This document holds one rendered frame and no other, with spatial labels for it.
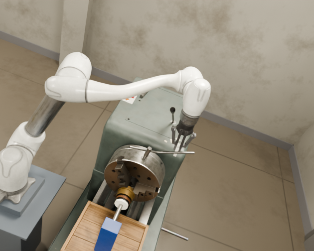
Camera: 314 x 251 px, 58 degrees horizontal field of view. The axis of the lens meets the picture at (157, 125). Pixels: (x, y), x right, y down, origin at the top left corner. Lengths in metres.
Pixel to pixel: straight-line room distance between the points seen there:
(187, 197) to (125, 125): 1.62
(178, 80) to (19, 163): 0.90
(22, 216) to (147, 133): 0.82
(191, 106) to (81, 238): 0.86
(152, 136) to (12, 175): 0.74
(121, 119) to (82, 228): 0.60
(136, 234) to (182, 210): 1.35
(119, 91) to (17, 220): 0.94
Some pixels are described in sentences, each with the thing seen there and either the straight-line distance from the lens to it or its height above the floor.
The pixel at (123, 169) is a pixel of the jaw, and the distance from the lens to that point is 1.47.
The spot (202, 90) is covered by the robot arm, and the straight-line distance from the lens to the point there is 1.21.
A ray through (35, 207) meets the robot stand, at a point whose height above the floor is 0.75.
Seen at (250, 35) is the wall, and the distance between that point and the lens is 3.61.
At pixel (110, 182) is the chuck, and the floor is 1.01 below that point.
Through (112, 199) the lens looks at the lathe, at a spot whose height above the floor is 0.86.
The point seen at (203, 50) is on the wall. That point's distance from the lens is 3.68.
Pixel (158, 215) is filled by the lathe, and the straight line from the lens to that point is 2.15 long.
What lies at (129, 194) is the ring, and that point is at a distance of 1.47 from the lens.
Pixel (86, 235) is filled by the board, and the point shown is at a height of 0.88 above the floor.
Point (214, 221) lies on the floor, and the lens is 3.03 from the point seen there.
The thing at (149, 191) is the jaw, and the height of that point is 1.11.
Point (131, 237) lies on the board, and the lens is 1.62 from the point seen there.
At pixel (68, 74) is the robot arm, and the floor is 1.58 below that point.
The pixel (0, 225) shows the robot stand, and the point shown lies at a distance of 1.78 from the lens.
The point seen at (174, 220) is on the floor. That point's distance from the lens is 2.84.
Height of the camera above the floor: 2.29
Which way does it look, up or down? 39 degrees down
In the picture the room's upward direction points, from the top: 21 degrees clockwise
